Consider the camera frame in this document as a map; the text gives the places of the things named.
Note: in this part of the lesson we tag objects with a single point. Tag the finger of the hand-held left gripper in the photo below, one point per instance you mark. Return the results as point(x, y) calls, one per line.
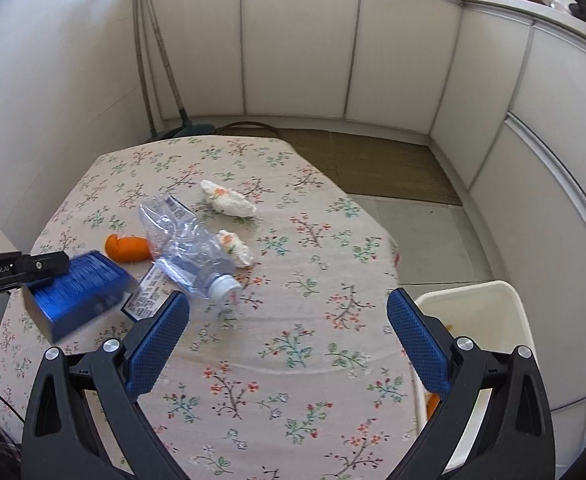
point(48, 263)

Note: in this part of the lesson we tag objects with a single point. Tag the large orange carrot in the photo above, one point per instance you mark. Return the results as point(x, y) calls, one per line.
point(123, 249)

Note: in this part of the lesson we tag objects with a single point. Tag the white kitchen cabinets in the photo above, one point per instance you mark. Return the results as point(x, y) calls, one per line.
point(298, 50)

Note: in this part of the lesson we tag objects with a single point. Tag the small orange carrot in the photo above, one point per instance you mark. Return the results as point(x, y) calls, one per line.
point(432, 405)

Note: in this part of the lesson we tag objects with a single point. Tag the white tissue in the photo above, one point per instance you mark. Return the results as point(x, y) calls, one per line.
point(228, 200)
point(235, 247)

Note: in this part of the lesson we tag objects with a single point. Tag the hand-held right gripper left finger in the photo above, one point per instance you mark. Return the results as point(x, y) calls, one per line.
point(155, 345)

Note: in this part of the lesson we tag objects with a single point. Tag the white printed label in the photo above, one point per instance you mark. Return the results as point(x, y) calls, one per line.
point(148, 295)

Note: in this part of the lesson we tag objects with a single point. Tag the crushed clear plastic bottle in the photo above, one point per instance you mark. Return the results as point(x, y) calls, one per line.
point(193, 250)

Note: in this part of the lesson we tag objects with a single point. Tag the white plastic bin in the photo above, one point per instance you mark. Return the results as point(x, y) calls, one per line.
point(478, 310)

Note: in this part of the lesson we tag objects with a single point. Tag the blue cardboard box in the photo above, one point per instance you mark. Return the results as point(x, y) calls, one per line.
point(88, 285)

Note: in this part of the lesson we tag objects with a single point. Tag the brown floor mat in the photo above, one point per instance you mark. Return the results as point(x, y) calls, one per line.
point(373, 165)

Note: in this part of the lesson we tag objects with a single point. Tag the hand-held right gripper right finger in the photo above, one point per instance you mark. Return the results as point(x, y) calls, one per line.
point(420, 345)

